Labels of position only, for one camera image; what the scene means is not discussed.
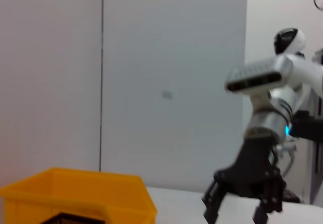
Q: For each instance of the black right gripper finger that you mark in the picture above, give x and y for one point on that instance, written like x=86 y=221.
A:
x=213 y=206
x=261 y=212

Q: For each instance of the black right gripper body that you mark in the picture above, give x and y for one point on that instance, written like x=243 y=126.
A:
x=252 y=168

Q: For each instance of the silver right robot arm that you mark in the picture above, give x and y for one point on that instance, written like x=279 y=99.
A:
x=285 y=108

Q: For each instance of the black mesh pen holder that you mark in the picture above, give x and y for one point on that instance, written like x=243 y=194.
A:
x=73 y=219

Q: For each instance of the black robot torso block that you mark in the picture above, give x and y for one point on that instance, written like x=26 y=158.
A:
x=308 y=128

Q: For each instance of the white and black robot head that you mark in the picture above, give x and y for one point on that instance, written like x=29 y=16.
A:
x=290 y=40

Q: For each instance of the yellow plastic bin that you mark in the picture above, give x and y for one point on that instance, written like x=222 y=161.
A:
x=75 y=191

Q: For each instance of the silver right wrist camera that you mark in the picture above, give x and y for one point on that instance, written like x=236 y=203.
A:
x=255 y=79

